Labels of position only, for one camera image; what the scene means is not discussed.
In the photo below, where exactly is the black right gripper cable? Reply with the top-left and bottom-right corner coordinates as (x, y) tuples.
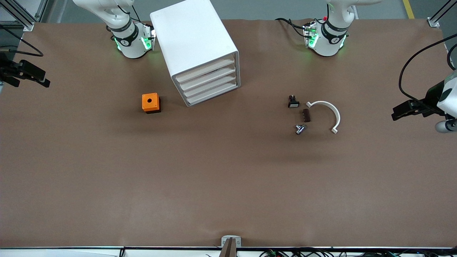
(0, 24), (44, 57)

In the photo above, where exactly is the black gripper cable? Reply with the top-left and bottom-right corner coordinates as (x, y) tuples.
(0, 24), (44, 57)
(398, 33), (457, 105)

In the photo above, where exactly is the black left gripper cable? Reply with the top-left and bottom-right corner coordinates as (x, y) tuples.
(398, 33), (457, 105)

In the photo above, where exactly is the aluminium frame profile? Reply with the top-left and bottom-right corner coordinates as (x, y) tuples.
(0, 0), (47, 32)
(427, 0), (457, 27)

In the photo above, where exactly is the white curved plastic bracket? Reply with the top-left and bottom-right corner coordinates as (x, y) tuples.
(306, 101), (341, 135)

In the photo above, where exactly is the orange push button enclosure box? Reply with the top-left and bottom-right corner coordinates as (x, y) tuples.
(142, 93), (162, 114)

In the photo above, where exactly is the table edge rail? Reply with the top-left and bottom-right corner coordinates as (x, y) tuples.
(0, 245), (457, 257)

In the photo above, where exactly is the grey metal camera bracket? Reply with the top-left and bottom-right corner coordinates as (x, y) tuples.
(221, 235), (242, 248)

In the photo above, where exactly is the brown camera post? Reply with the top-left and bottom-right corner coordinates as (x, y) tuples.
(219, 237), (237, 257)

